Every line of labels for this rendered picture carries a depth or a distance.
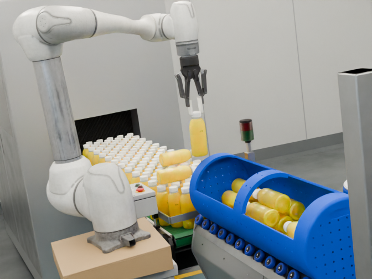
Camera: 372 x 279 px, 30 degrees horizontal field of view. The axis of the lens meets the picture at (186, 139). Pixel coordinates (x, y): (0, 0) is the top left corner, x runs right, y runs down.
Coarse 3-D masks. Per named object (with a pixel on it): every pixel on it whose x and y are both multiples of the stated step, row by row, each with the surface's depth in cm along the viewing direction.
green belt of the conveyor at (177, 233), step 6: (168, 228) 305; (174, 228) 304; (180, 228) 303; (174, 234) 296; (180, 234) 296; (186, 234) 296; (192, 234) 297; (180, 240) 294; (186, 240) 296; (174, 246) 297; (180, 246) 296
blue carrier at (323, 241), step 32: (224, 160) 288; (192, 192) 281; (288, 192) 264; (320, 192) 239; (224, 224) 260; (256, 224) 232; (320, 224) 206; (288, 256) 216; (320, 256) 207; (352, 256) 212
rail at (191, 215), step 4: (188, 212) 298; (192, 212) 298; (196, 212) 298; (172, 216) 295; (176, 216) 295; (180, 216) 296; (184, 216) 297; (188, 216) 297; (192, 216) 298; (196, 216) 299; (172, 220) 295; (176, 220) 295; (180, 220) 296; (184, 220) 297
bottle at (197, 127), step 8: (192, 120) 277; (200, 120) 277; (192, 128) 277; (200, 128) 277; (192, 136) 278; (200, 136) 277; (192, 144) 279; (200, 144) 278; (192, 152) 281; (200, 152) 279
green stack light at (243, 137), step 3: (240, 132) 338; (243, 132) 335; (246, 132) 335; (249, 132) 335; (252, 132) 336; (243, 135) 336; (246, 135) 335; (249, 135) 335; (252, 135) 336; (243, 138) 336; (246, 138) 335; (249, 138) 335; (252, 138) 336
